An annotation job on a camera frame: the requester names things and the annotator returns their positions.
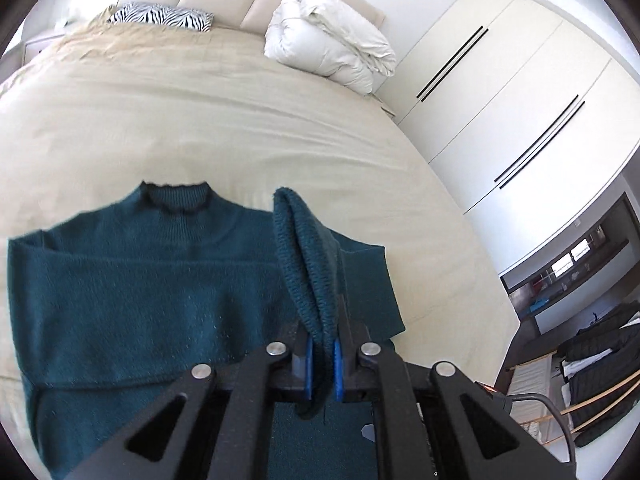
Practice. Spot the zebra print pillow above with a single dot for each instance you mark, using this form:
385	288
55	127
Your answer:
160	16

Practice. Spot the wooden clothes rack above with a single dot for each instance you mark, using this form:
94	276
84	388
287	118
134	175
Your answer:
597	401

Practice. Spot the white rolled duvet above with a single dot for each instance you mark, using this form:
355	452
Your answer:
325	35

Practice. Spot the white nightstand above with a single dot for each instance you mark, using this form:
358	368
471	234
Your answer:
37	47

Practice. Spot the white wardrobe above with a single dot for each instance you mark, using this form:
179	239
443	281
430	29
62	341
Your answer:
525	60

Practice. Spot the dark wooden shelf unit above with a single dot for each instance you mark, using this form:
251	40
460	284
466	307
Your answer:
617	247

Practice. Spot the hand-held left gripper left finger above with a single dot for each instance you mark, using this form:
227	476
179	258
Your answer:
308	366

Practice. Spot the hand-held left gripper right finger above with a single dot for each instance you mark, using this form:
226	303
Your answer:
338	371

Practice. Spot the blue box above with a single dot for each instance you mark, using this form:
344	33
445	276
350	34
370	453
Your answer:
540	305

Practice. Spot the black jacket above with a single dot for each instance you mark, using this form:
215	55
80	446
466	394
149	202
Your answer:
600	360

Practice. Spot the teal knit sweater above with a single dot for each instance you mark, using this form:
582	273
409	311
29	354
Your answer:
150	285

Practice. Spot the bed with beige sheet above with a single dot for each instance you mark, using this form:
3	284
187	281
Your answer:
200	110

